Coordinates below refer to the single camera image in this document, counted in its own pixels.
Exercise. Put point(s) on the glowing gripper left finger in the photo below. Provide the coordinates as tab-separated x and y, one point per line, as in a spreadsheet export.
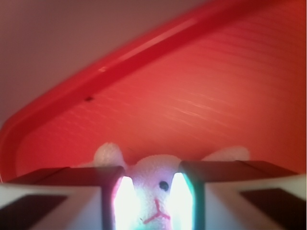
68	199

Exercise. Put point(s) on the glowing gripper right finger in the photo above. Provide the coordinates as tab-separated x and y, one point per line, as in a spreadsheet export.
237	195

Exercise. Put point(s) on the pink plush bunny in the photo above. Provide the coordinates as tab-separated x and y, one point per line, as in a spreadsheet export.
152	179

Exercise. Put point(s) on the red plastic tray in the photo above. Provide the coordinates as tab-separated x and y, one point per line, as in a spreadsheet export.
231	72

